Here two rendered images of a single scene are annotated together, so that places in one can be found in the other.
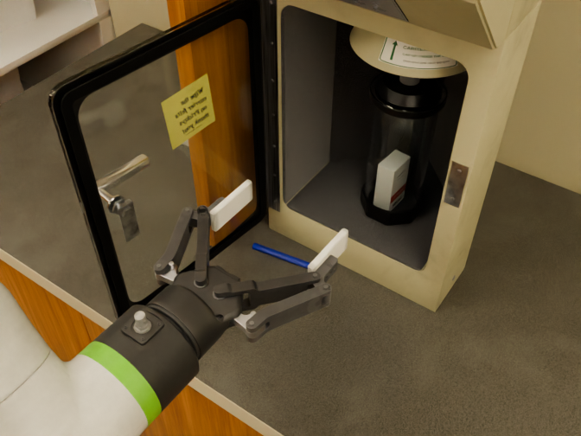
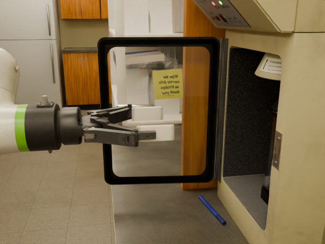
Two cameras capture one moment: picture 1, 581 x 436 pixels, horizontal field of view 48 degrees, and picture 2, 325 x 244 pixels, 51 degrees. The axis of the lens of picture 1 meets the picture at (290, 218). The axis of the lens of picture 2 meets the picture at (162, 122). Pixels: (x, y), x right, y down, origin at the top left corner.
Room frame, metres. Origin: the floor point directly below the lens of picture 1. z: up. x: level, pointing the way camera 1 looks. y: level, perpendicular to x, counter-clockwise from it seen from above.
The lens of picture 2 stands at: (0.06, -0.48, 1.43)
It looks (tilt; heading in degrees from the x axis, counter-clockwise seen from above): 17 degrees down; 45
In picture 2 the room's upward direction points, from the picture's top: straight up
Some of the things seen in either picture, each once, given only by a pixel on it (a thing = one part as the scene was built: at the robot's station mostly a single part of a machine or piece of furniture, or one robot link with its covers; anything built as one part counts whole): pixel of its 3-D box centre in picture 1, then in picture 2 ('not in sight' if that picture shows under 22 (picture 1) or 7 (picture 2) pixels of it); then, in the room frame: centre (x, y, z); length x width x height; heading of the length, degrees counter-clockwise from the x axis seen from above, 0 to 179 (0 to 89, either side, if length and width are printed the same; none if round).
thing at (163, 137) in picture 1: (183, 169); (159, 114); (0.66, 0.14, 1.19); 0.30 x 0.01 x 0.40; 138
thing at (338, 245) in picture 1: (328, 256); (155, 133); (0.47, -0.04, 1.23); 0.07 x 0.01 x 0.03; 144
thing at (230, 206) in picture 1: (232, 205); (147, 113); (0.56, 0.07, 1.23); 0.07 x 0.01 x 0.03; 144
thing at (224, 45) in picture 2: (268, 116); (220, 114); (0.78, 0.03, 1.19); 0.03 x 0.02 x 0.39; 55
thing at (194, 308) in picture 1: (200, 305); (84, 125); (0.41, 0.09, 1.23); 0.09 x 0.08 x 0.07; 144
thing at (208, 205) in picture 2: (290, 259); (211, 208); (0.72, 0.00, 0.95); 0.14 x 0.01 x 0.01; 64
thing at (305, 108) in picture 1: (400, 105); (295, 127); (0.81, -0.16, 1.19); 0.26 x 0.24 x 0.35; 55
